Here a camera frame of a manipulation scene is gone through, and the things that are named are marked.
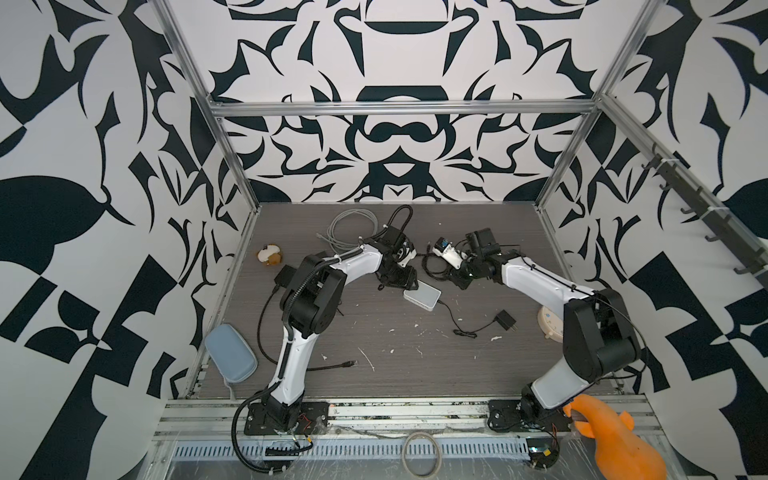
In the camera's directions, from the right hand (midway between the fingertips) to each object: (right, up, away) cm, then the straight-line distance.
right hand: (450, 267), depth 92 cm
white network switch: (-7, -9, +3) cm, 12 cm away
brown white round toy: (-58, +3, +10) cm, 59 cm away
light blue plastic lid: (-62, -23, -8) cm, 67 cm away
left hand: (-11, -5, +4) cm, 12 cm away
